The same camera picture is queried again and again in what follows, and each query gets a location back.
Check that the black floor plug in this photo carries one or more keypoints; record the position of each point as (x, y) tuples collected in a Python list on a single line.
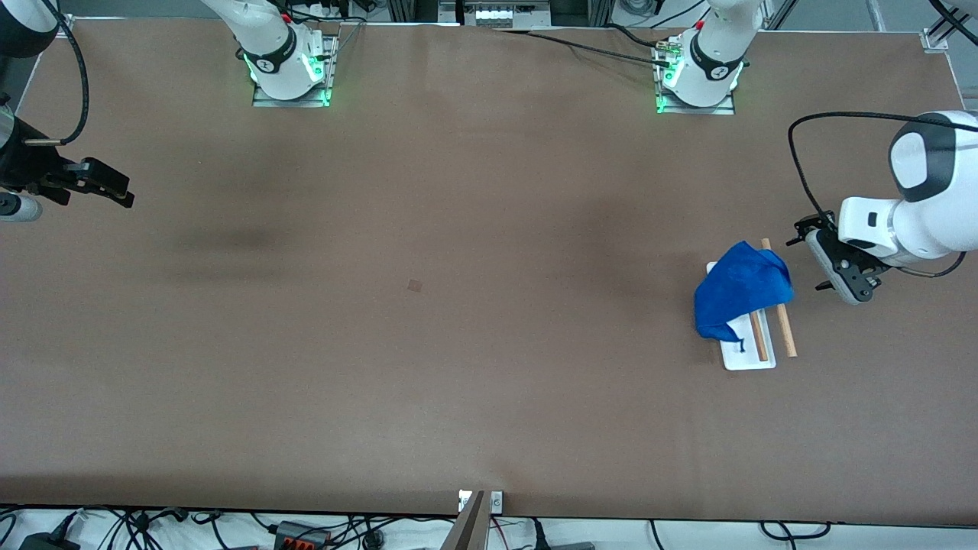
[(565, 546)]

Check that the small metal edge bracket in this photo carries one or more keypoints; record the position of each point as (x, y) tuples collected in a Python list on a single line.
[(497, 502)]

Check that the metal table corner bracket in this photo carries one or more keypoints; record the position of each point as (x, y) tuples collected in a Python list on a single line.
[(934, 40), (66, 26)]

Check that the white electrical box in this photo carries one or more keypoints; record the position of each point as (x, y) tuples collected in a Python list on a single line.
[(497, 15)]

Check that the grey brown camera pole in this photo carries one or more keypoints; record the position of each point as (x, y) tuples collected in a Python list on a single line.
[(467, 531)]

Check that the white rack with wooden bars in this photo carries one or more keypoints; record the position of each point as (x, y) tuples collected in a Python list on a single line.
[(752, 363)]

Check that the black power adapter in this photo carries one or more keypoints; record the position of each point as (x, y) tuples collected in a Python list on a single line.
[(46, 543)]

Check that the blue microfibre towel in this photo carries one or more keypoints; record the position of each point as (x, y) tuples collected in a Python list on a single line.
[(737, 294)]

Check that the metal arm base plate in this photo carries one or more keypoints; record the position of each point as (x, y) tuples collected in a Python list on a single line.
[(699, 110), (294, 101)]

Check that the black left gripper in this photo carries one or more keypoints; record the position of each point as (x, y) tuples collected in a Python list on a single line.
[(810, 227)]

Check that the aluminium frame strut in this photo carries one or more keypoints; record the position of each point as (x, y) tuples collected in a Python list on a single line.
[(955, 19)]

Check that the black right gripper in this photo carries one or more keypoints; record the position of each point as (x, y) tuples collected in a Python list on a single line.
[(27, 166)]

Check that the black orange power strip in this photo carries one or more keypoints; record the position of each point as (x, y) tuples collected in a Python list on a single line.
[(302, 536)]

